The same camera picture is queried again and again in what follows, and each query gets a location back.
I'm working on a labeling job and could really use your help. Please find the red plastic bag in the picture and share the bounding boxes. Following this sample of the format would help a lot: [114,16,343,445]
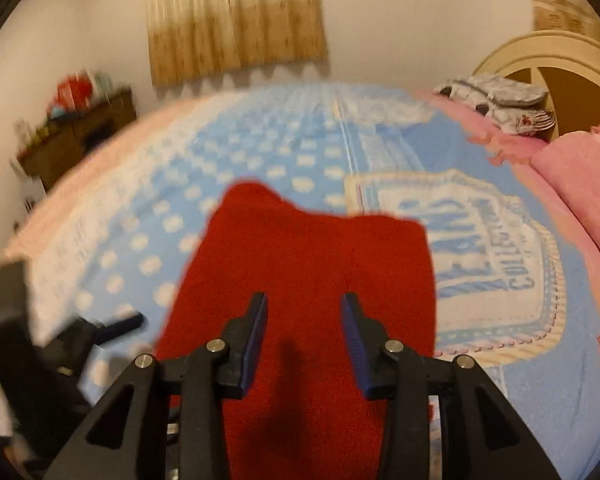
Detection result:
[50,72,100,111]

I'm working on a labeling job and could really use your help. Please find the white cardboard box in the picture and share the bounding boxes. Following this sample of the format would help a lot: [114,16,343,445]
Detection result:
[10,160,48,217]

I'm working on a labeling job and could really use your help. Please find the tan wall hanging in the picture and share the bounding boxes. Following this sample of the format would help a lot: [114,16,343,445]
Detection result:
[532,0,600,37]

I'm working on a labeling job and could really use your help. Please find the pink pillow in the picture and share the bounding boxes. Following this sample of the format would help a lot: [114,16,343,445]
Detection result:
[530,115,600,281]

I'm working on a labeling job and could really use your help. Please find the pink and blue printed blanket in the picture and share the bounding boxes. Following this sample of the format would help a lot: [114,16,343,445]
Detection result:
[2,82,600,480]

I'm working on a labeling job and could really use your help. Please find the cream bed headboard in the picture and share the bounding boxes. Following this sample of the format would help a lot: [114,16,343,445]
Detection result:
[472,30,600,142]

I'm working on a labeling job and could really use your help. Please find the grey folded clothes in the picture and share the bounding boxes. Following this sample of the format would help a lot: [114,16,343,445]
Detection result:
[435,74,556,135]

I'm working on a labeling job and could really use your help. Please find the red knitted cloth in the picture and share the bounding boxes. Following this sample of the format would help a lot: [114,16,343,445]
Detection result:
[155,182,438,480]

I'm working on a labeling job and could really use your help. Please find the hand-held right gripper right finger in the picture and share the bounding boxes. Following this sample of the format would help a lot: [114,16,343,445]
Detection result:
[341,292,563,480]

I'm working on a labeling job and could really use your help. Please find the brown wooden desk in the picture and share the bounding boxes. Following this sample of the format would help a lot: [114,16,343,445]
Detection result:
[17,87,137,193]

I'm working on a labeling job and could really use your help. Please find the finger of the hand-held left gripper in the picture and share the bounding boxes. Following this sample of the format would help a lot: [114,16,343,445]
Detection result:
[77,312,145,348]

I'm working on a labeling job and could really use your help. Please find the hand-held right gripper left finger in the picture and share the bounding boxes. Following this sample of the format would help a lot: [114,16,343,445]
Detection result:
[42,291,269,480]

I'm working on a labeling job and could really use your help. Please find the tan patterned curtain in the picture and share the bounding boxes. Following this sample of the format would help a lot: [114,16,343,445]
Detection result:
[144,0,328,87]

